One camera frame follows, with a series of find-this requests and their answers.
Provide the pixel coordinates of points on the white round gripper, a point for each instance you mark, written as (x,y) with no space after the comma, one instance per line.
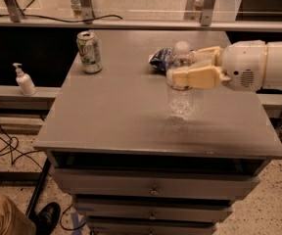
(243,65)

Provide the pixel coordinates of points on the clear plastic water bottle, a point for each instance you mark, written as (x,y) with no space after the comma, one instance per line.
(180,59)

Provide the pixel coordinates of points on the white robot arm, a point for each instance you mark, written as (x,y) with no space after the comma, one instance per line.
(272,78)

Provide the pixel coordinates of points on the blue chip bag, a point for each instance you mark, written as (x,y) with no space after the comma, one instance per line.
(160,58)

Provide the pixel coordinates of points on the white pump dispenser bottle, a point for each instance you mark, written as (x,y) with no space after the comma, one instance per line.
(24,81)

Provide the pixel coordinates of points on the grey drawer cabinet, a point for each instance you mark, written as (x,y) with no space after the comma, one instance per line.
(119,120)

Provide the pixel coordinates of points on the green white soda can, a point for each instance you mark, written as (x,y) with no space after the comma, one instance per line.
(89,51)

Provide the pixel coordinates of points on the top grey drawer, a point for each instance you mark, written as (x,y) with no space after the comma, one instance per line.
(154,184)

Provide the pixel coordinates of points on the grey drawer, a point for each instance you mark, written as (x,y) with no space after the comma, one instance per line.
(122,226)
(157,209)
(154,184)

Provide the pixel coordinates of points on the middle grey drawer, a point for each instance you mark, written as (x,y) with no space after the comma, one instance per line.
(157,209)

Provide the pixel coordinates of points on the bottom grey drawer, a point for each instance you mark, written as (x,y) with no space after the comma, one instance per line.
(122,226)

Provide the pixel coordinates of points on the grey side shelf ledge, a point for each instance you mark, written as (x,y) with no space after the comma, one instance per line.
(11,97)

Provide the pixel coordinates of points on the black leather shoe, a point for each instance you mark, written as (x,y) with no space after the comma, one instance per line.
(47,219)

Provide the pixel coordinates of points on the black metal stand leg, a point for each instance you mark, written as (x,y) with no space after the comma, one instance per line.
(30,211)

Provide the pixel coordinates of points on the tan trouser leg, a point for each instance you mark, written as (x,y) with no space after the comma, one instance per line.
(12,220)

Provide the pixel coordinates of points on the grey metal rail frame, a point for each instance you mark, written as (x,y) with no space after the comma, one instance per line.
(226,15)

